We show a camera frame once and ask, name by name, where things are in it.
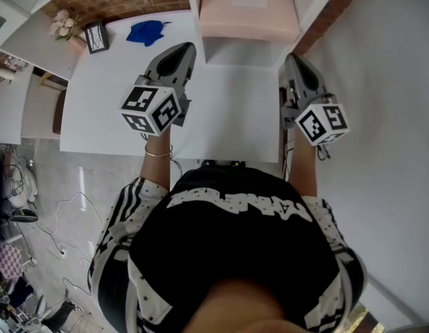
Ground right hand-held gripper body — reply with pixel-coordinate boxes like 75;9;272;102
278;52;351;148

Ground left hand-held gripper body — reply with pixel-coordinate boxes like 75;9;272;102
117;42;198;139

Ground black framed object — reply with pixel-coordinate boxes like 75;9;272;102
83;20;111;56

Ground person's right forearm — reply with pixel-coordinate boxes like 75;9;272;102
287;129;321;199

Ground person's left forearm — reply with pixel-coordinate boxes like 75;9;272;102
139;130;174;187

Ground blue cloth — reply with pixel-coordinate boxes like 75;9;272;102
126;19;173;47

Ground wooden chair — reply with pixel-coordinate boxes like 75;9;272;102
36;70;68;135

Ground pink flower bouquet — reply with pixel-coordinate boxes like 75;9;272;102
49;9;83;42

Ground pink storage box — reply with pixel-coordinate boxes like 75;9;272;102
196;0;301;42

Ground white side desk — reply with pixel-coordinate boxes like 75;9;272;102
0;49;35;145

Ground black and white shirt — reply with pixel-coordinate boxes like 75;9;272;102
87;167;371;333

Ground pink checkered cloth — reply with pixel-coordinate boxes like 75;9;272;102
0;240;24;281

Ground thin gold bracelet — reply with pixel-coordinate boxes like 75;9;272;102
144;144;174;158

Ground white floor cable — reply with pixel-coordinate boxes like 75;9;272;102
36;191;99;267

